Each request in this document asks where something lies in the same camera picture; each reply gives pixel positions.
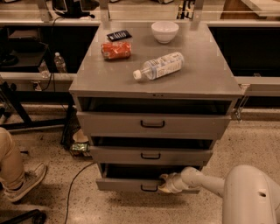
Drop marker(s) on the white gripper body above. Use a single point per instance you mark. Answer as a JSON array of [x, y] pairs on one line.
[[173, 183]]

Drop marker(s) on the grey bottom drawer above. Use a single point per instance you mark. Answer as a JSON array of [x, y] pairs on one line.
[[136, 178]]

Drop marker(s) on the grey drawer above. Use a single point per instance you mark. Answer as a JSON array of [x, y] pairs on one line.
[[105, 124], [149, 156], [136, 178]]

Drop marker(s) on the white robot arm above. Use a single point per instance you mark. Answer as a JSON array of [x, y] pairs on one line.
[[249, 196]]

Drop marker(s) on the grey middle drawer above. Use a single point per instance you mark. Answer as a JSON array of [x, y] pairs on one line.
[[149, 156]]

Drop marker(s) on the grey metal drawer cabinet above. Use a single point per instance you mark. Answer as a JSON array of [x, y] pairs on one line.
[[203, 86]]

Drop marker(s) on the grey top drawer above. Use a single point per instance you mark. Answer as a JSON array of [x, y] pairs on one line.
[[105, 124]]

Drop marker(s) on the green crumpled wrapper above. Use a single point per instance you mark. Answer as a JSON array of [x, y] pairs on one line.
[[80, 150]]

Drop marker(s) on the cup on floor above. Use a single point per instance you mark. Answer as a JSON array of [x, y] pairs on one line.
[[79, 137]]

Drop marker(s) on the clear plastic water bottle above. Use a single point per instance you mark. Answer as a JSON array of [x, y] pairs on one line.
[[157, 68]]

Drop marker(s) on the black office chair base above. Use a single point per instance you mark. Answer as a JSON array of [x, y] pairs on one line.
[[36, 217]]

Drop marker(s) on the crushed orange soda can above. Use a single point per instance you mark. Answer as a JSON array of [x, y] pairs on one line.
[[115, 50]]

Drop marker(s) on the white ceramic bowl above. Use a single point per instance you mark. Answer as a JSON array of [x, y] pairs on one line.
[[164, 31]]

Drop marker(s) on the small water bottle background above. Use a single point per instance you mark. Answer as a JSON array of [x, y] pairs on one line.
[[60, 64]]

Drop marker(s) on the grey sneaker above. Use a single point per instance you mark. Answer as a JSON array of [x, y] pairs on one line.
[[31, 179]]

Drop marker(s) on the person leg beige trousers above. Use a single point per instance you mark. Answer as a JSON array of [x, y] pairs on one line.
[[11, 164]]

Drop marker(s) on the black device on shelf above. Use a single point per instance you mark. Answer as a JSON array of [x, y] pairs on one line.
[[74, 8]]

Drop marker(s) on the black table leg frame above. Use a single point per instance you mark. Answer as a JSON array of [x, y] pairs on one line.
[[18, 89]]

